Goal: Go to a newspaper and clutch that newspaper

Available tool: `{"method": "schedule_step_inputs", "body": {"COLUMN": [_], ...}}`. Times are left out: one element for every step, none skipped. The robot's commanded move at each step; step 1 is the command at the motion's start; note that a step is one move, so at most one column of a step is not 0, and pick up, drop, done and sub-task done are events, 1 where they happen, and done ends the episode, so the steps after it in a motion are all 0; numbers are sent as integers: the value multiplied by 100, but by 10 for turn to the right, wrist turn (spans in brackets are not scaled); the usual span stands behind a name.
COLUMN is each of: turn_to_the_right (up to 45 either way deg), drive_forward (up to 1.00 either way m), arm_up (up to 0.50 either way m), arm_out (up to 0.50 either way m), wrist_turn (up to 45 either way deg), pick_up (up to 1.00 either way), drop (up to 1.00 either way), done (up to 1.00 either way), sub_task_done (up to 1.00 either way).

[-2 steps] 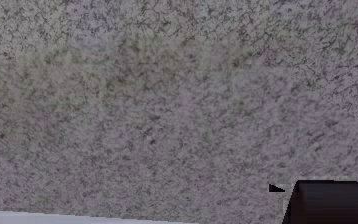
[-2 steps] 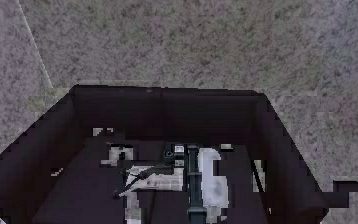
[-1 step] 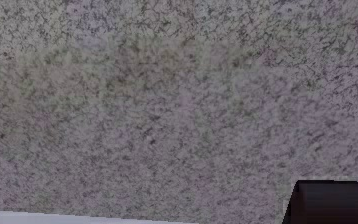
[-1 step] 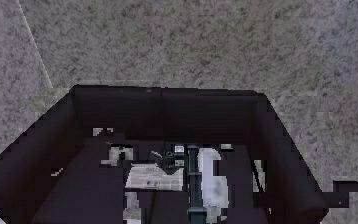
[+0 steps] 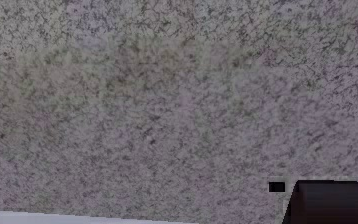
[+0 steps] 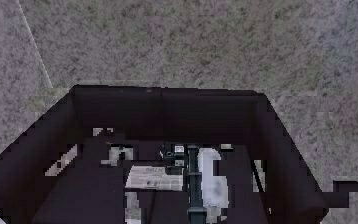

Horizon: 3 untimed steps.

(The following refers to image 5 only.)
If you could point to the small black rectangular block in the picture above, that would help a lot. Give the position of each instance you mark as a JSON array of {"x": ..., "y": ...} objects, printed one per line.
[{"x": 276, "y": 187}]

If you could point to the dark brown cabinet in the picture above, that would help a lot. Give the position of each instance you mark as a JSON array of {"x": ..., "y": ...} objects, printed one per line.
[{"x": 333, "y": 203}]

